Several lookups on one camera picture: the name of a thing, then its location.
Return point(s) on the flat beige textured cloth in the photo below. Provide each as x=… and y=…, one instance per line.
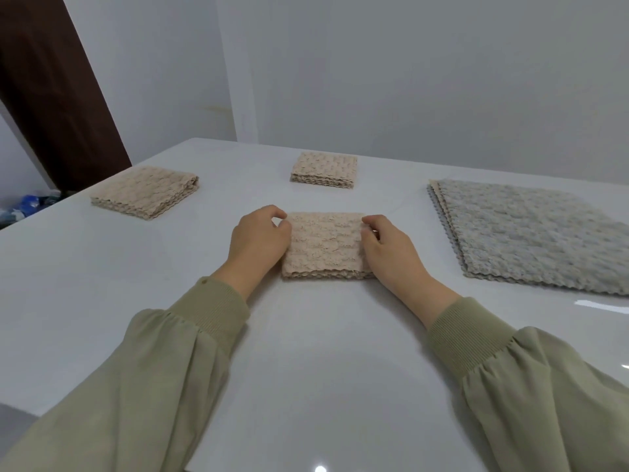
x=444, y=216

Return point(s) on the dark brown wooden door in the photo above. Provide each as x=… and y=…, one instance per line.
x=59, y=93

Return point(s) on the person's left forearm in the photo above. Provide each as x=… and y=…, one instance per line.
x=147, y=378

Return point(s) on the person's left hand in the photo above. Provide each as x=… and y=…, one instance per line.
x=255, y=245

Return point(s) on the person's right forearm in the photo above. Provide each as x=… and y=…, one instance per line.
x=530, y=393

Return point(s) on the pile of blue plastic items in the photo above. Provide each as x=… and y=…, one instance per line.
x=27, y=203

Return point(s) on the beige textured cloth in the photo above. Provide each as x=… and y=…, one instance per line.
x=145, y=191
x=324, y=169
x=327, y=245
x=444, y=216

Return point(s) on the person's right hand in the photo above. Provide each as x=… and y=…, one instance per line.
x=393, y=262

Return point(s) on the flat grey textured cloth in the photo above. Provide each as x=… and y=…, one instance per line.
x=526, y=233

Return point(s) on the person's right thumb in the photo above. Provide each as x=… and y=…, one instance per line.
x=368, y=245

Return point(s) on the person's left thumb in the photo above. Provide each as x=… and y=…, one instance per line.
x=285, y=233

